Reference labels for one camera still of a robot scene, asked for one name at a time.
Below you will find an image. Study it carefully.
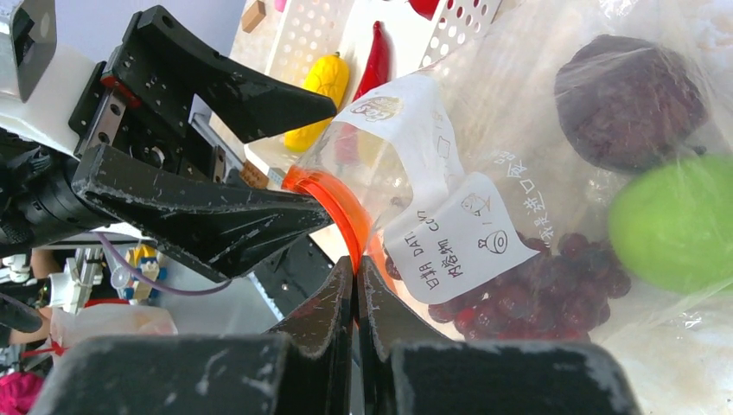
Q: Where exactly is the clear orange-zip bag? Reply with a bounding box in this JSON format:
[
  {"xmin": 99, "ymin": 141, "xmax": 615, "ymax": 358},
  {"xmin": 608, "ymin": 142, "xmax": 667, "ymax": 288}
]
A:
[{"xmin": 283, "ymin": 1, "xmax": 732, "ymax": 414}]

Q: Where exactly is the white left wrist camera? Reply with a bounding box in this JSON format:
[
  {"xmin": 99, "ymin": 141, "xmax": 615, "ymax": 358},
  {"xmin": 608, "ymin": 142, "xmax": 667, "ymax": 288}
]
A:
[{"xmin": 1, "ymin": 0, "xmax": 95, "ymax": 156}]

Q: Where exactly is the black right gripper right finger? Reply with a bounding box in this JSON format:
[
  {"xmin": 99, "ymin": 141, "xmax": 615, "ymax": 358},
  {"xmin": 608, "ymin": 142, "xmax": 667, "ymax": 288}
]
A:
[{"xmin": 356, "ymin": 256, "xmax": 448, "ymax": 414}]

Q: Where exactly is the wooden block near left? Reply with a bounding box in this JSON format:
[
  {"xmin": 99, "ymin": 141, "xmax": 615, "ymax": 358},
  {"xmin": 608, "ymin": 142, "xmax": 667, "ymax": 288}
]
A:
[{"xmin": 240, "ymin": 0, "xmax": 266, "ymax": 33}]

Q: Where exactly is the red tomato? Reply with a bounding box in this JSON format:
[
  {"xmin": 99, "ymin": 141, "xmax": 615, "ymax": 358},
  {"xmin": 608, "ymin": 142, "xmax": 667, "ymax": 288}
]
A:
[{"xmin": 407, "ymin": 0, "xmax": 440, "ymax": 21}]

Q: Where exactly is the white perforated plastic basket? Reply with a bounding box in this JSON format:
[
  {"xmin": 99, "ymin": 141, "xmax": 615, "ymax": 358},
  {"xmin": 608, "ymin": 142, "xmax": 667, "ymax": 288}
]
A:
[{"xmin": 208, "ymin": 0, "xmax": 505, "ymax": 184}]

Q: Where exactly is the green apple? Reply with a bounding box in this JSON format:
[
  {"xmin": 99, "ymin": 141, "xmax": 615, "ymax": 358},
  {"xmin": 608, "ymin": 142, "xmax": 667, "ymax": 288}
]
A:
[{"xmin": 608, "ymin": 155, "xmax": 732, "ymax": 294}]

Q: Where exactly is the dark maroon fig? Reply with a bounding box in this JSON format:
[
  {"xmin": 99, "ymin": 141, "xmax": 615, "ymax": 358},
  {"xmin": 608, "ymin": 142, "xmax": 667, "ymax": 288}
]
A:
[{"xmin": 554, "ymin": 35, "xmax": 708, "ymax": 174}]

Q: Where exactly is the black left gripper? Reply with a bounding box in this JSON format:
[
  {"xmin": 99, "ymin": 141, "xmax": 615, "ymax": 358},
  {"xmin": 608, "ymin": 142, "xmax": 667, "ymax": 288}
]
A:
[{"xmin": 1, "ymin": 61, "xmax": 333, "ymax": 282}]

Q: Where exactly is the red chili pepper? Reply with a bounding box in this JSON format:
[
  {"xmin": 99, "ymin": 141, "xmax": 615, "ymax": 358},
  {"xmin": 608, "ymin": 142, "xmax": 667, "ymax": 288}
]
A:
[{"xmin": 335, "ymin": 21, "xmax": 392, "ymax": 167}]

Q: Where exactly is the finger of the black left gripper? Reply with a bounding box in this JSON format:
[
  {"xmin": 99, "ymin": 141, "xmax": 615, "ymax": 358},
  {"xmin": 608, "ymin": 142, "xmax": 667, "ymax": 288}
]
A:
[{"xmin": 108, "ymin": 5, "xmax": 336, "ymax": 144}]

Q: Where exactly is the dark red grape bunch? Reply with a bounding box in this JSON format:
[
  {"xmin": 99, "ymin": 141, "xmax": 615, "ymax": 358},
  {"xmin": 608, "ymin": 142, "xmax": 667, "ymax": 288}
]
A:
[{"xmin": 380, "ymin": 231, "xmax": 633, "ymax": 341}]

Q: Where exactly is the yellow corn cob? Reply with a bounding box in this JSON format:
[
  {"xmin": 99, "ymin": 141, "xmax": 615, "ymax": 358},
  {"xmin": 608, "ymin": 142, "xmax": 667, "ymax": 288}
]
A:
[{"xmin": 283, "ymin": 52, "xmax": 351, "ymax": 154}]

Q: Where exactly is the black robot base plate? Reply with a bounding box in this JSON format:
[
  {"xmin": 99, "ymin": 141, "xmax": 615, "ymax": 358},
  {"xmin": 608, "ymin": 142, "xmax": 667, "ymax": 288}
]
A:
[{"xmin": 249, "ymin": 237, "xmax": 334, "ymax": 321}]

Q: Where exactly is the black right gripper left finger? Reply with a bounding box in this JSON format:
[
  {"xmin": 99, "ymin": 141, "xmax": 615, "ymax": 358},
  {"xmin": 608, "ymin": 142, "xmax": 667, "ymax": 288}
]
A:
[{"xmin": 269, "ymin": 257, "xmax": 354, "ymax": 414}]

